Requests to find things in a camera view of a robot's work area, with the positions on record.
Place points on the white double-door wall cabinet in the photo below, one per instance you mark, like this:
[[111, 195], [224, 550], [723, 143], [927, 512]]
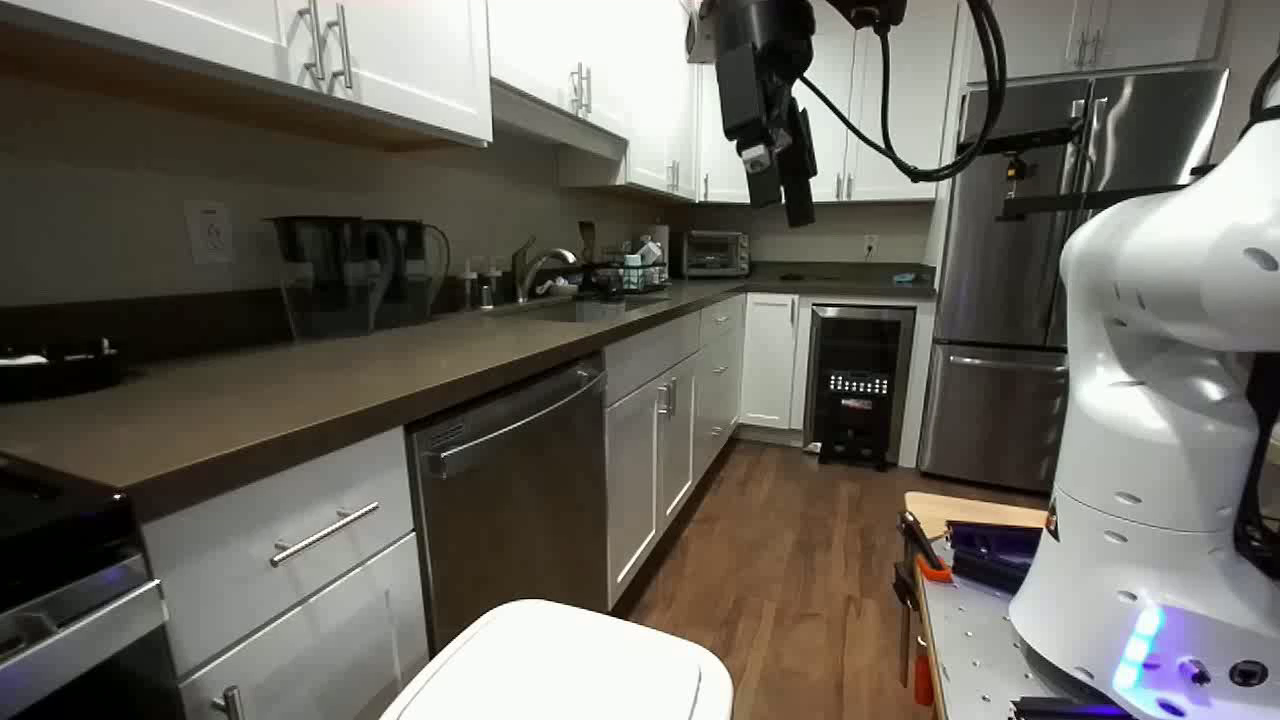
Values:
[[400, 55]]

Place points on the white cabinet above refrigerator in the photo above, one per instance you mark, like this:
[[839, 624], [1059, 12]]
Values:
[[1104, 32]]

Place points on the white wall outlet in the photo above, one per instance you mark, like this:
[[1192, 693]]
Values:
[[209, 231]]

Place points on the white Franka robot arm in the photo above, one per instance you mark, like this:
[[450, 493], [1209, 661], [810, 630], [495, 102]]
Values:
[[1162, 403]]

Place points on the white narrow base cabinet door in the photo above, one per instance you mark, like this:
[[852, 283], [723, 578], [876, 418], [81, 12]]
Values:
[[768, 362]]

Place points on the orange clamp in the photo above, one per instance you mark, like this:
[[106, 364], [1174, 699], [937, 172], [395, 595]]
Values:
[[928, 564]]

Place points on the chrome sink faucet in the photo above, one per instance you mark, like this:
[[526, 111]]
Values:
[[540, 270]]

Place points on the black and steel oven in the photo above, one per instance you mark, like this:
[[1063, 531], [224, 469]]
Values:
[[67, 602]]

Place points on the dish soap bottles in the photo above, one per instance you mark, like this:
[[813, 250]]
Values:
[[640, 267]]

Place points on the white wall cabinet with knobs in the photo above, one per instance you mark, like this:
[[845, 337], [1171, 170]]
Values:
[[585, 66]]

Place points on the stainless steel dishwasher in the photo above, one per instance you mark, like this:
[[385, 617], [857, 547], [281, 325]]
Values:
[[512, 504]]

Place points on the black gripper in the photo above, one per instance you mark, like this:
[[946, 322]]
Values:
[[758, 66]]

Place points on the black tray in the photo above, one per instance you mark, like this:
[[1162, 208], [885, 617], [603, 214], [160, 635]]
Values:
[[54, 368]]

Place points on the silver toaster oven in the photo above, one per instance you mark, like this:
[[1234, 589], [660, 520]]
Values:
[[714, 253]]

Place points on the metal perforated workbench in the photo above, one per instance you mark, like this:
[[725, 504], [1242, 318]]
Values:
[[982, 655]]

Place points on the stainless steel refrigerator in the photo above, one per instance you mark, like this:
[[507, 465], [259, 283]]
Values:
[[1027, 267]]

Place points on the wooden board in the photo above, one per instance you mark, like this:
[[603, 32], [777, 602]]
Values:
[[982, 509]]

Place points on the black wine cooler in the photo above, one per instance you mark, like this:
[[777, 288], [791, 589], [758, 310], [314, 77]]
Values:
[[857, 387]]

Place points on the white plastic bin lid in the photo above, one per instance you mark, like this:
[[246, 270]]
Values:
[[560, 666]]

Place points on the dark blue box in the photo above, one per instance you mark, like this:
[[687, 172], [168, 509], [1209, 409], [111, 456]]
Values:
[[998, 550]]

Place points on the white wall cabinet above toaster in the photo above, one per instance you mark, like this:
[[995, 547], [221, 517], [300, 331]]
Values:
[[882, 145]]

